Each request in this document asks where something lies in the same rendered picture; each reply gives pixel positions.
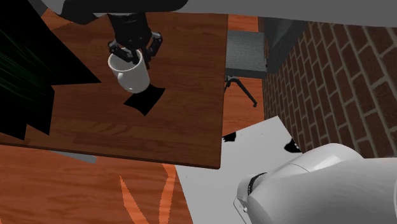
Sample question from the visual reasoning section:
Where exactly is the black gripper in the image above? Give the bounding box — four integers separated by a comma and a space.
107, 12, 164, 70

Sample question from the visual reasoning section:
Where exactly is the white mug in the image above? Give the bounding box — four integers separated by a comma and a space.
107, 48, 151, 94

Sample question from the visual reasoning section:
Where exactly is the brown wooden table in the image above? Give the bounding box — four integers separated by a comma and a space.
0, 8, 229, 170

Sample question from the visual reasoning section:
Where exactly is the grey chair with black legs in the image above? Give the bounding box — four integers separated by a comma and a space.
223, 29, 268, 108

